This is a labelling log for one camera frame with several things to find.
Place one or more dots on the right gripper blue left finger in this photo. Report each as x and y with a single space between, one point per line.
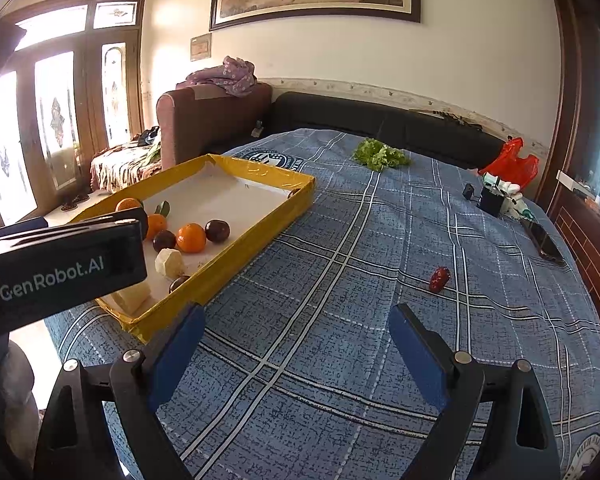
75 441

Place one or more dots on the wooden glass doors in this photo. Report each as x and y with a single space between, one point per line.
70 91

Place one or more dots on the red strawberry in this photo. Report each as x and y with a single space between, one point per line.
439 279

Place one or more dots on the wooden cabinet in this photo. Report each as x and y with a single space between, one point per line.
570 185

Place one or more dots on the black smartphone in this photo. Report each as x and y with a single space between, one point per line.
542 242

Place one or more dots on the patterned sofa cover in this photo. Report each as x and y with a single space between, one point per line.
126 164

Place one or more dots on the large dark plum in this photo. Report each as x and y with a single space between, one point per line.
164 239

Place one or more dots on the small wall plaque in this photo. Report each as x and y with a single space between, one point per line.
200 47

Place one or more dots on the blue plaid tablecloth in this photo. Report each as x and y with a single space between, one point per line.
297 376

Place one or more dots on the small black device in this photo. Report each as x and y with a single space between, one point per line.
468 191

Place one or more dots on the green lettuce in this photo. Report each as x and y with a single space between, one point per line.
378 156

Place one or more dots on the yellow cardboard tray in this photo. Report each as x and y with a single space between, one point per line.
207 218

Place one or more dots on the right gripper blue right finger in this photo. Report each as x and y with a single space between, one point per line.
518 442

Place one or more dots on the large orange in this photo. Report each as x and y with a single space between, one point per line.
191 238

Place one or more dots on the purple cloth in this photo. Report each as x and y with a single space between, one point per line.
234 75

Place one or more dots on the black box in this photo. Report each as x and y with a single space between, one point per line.
491 201

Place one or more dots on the right hand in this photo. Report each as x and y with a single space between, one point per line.
19 421

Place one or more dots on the leafy small orange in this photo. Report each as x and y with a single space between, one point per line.
162 208

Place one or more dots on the red plastic bag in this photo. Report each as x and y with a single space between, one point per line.
510 167

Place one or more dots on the brown armchair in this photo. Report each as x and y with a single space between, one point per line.
204 119

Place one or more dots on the black sofa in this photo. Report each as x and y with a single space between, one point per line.
441 137

